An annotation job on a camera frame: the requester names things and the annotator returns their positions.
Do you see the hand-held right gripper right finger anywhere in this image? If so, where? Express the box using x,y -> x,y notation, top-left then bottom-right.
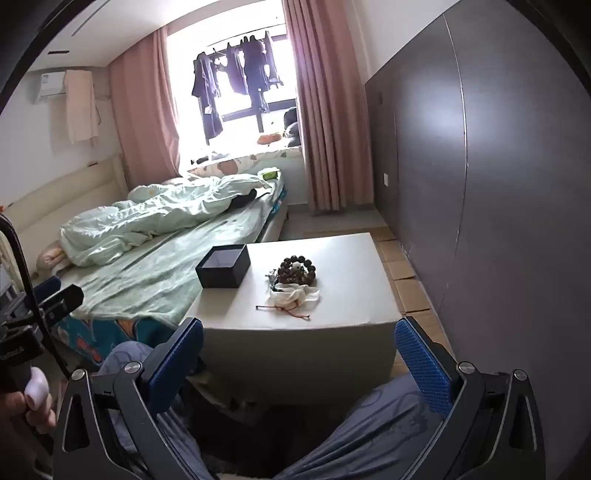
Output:
393,316 -> 548,480

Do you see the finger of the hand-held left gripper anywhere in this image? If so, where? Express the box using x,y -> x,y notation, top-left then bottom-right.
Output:
30,276 -> 62,297
39,285 -> 85,320

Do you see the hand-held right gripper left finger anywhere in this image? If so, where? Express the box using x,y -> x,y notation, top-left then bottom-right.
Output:
53,318 -> 206,480

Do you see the black square box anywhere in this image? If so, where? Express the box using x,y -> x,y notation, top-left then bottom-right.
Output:
196,244 -> 252,289

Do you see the white drawstring pouch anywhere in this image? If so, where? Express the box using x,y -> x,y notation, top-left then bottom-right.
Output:
256,282 -> 321,320

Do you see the large brown bead bracelet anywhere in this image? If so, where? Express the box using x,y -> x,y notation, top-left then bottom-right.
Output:
278,256 -> 317,287

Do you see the person's left hand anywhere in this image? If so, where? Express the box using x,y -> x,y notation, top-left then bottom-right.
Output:
0,367 -> 58,444

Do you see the pink pillow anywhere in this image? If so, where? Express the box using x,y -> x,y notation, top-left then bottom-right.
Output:
37,244 -> 69,274

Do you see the flattened cardboard floor covering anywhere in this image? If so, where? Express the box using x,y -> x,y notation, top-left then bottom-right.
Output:
370,225 -> 446,335

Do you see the beige headboard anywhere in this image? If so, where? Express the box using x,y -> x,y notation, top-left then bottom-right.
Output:
0,154 -> 131,236

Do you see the white leather table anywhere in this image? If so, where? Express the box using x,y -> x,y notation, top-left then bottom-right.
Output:
187,232 -> 402,407

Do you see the light green quilt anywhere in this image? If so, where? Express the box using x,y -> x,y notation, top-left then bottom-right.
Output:
60,173 -> 278,268

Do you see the black item on bed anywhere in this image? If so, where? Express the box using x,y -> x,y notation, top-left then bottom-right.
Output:
232,188 -> 260,209

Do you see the bed with cartoon-print mattress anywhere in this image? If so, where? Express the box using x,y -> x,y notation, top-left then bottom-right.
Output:
37,173 -> 293,370

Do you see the white air conditioner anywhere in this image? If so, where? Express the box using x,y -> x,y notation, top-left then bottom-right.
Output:
31,71 -> 68,103

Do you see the pink curtain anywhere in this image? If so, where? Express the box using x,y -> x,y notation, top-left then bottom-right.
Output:
107,27 -> 184,186
281,0 -> 376,217

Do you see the floral windowsill cushion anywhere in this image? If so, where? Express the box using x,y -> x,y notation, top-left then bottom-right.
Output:
187,144 -> 305,180

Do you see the dark bag on windowsill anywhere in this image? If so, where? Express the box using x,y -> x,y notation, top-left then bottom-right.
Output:
282,107 -> 302,149

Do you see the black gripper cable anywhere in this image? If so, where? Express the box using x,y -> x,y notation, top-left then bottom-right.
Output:
0,216 -> 72,376

